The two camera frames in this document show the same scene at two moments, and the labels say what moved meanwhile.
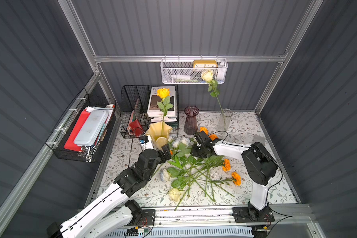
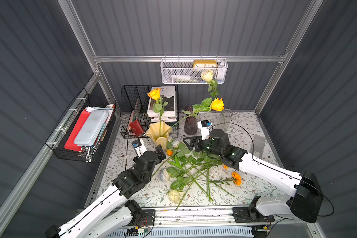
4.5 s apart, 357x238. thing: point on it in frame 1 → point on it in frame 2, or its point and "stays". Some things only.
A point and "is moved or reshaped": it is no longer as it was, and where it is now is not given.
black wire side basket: [80, 134] stays
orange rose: [213, 137] is moved or reshaped
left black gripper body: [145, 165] stays
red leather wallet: [137, 128] stays
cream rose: [208, 75] stays
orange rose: [163, 93] → [158, 106]
